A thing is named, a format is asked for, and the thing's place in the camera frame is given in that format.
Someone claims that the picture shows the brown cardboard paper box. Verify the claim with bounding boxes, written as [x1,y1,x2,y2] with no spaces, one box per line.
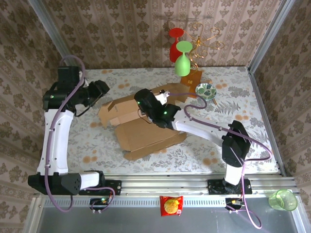
[98,83,192,161]

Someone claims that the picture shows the brown wooden rack base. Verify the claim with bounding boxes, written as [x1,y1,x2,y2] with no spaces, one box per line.
[180,69,204,99]

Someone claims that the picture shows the green plastic wine glass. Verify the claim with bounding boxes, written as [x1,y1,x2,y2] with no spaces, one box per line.
[174,40,194,78]

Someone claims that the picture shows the leaf pattern bowl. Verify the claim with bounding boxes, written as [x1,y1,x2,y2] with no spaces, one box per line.
[195,83,216,100]

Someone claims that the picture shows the red plastic wine glass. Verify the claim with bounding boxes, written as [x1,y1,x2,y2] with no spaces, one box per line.
[168,28,187,63]

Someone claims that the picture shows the red snack packet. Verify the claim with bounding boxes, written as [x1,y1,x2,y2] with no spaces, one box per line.
[159,195,185,217]

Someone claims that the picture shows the small left controller board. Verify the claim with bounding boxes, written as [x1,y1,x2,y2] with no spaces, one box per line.
[89,196,115,214]

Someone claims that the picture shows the small controller board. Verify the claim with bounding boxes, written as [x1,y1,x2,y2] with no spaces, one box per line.
[225,198,243,214]
[89,196,115,214]

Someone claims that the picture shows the small right controller board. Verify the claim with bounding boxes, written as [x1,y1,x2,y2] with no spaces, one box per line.
[225,198,243,214]

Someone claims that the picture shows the green transparent plastic cup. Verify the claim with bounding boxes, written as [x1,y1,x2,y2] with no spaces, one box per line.
[268,189,298,211]

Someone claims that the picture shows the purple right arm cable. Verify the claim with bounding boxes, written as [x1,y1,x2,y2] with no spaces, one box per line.
[169,91,273,230]

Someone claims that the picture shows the aluminium frame post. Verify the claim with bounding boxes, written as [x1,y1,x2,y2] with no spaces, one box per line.
[247,0,292,73]
[29,0,71,66]

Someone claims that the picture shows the aluminium mounting rail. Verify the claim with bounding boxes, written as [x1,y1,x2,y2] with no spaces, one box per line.
[36,173,297,198]

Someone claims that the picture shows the gold wire glass rack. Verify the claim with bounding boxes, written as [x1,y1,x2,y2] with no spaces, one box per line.
[186,23,225,71]

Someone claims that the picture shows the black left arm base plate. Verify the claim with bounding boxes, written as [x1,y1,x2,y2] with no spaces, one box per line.
[79,179,122,196]

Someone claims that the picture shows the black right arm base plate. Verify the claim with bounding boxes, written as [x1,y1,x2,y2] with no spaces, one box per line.
[207,179,253,195]

